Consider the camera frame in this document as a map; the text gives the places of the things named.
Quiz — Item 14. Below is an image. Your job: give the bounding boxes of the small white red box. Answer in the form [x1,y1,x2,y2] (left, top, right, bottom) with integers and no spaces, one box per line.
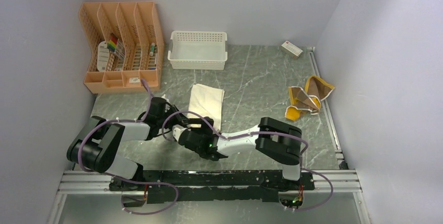
[279,41,303,58]

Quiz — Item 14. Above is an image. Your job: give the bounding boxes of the white plastic basket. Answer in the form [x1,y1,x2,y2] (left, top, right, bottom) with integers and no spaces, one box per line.
[168,31,228,70]

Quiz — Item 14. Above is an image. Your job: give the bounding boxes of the rainbow colour swatch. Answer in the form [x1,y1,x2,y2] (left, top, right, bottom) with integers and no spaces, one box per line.
[107,33,119,52]

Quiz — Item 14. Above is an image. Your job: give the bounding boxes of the small white label tag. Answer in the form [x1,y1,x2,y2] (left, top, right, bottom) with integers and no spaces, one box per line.
[129,77,140,84]

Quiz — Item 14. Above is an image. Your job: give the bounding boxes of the aluminium side rail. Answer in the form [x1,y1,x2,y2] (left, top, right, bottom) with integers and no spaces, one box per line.
[307,47,349,170]

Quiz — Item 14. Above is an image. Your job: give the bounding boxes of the white tag card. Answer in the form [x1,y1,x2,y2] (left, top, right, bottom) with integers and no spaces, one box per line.
[97,41,110,72]

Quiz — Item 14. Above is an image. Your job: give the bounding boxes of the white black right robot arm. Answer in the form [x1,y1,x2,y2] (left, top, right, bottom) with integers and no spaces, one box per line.
[171,117,304,190]

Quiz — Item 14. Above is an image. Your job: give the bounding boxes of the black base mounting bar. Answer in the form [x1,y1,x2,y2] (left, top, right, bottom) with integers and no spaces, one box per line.
[109,170,315,204]

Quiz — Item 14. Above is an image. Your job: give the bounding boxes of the brown and yellow towel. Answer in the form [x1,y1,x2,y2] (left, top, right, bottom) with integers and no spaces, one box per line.
[285,76,335,121]

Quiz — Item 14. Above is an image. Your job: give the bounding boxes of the white towel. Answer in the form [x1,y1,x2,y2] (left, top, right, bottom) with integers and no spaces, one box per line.
[188,84,225,130]

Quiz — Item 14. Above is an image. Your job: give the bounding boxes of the orange plastic file organizer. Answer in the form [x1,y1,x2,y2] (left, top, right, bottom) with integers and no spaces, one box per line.
[78,2,165,94]

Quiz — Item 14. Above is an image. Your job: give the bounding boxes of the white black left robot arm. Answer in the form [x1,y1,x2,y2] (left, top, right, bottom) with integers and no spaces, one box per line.
[66,97,178,191]

